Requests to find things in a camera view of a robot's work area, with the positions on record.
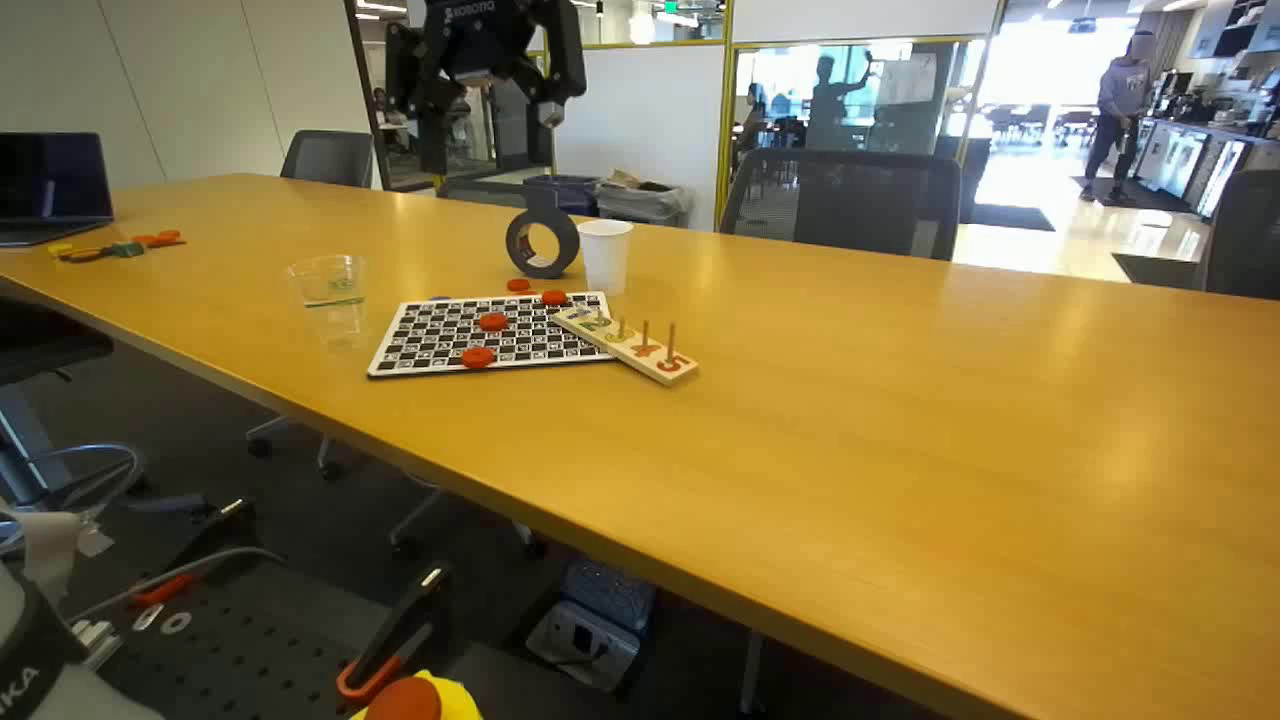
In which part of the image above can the white paper cup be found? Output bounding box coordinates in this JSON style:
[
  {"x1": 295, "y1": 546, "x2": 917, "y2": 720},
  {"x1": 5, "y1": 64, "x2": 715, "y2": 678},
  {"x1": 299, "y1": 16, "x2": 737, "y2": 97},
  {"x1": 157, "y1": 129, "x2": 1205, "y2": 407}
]
[{"x1": 575, "y1": 220, "x2": 631, "y2": 292}]

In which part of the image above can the colourless plastic cup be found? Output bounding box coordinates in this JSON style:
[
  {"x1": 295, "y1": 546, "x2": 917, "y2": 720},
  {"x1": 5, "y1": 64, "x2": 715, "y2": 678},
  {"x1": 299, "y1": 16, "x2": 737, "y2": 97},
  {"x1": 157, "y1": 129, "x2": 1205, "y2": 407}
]
[{"x1": 290, "y1": 253, "x2": 366, "y2": 344}]

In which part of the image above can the wooden peg board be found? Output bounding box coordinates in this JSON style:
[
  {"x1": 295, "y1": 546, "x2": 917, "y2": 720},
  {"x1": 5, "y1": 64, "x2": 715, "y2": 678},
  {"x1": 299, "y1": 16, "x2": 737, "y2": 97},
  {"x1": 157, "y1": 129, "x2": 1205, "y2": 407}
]
[{"x1": 556, "y1": 307, "x2": 697, "y2": 384}]

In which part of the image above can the black tape roll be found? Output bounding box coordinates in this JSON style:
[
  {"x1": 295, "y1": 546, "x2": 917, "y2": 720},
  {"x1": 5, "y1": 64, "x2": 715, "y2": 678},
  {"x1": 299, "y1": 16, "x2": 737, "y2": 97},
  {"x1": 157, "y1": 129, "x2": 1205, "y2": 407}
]
[{"x1": 505, "y1": 212, "x2": 579, "y2": 280}]

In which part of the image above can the checkered marker board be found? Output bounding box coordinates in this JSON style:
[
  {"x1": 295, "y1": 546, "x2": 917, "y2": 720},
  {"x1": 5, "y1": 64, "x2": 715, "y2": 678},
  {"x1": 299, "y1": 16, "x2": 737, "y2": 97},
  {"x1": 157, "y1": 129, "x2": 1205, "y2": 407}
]
[{"x1": 368, "y1": 294, "x2": 605, "y2": 380}]

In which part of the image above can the floor power box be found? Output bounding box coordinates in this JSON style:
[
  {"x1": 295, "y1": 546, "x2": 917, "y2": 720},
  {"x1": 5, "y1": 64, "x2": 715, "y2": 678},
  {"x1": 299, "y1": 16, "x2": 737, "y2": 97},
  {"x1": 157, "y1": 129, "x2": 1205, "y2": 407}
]
[{"x1": 523, "y1": 599, "x2": 642, "y2": 691}]

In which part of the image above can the grey office chair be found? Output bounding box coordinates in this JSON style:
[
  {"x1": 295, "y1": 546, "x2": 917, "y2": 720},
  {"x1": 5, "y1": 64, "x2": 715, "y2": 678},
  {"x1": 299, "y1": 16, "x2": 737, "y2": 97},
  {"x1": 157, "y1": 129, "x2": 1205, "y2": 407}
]
[{"x1": 283, "y1": 129, "x2": 371, "y2": 187}]

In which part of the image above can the yellow red emergency button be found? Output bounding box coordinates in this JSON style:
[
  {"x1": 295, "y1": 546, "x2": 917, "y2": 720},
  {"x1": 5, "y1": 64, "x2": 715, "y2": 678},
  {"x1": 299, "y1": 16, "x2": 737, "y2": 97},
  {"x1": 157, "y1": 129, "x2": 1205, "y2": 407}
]
[{"x1": 354, "y1": 673, "x2": 486, "y2": 720}]

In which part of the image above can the orange green tool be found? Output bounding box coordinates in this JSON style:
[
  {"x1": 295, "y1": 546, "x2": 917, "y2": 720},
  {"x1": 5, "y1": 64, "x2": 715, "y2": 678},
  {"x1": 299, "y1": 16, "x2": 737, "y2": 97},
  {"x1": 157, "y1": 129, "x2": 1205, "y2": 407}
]
[{"x1": 57, "y1": 231, "x2": 186, "y2": 264}]

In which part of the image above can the person in background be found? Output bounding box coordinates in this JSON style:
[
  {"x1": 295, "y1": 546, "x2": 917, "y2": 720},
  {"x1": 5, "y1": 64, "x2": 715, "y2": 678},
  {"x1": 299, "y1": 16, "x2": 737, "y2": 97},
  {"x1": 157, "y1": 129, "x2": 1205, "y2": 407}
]
[{"x1": 1082, "y1": 33, "x2": 1152, "y2": 194}]

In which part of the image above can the black laptop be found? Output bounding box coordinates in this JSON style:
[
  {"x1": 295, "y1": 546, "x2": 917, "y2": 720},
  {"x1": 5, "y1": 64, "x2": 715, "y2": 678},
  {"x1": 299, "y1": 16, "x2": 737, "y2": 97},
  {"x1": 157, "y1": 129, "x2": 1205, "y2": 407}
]
[{"x1": 0, "y1": 132, "x2": 113, "y2": 228}]

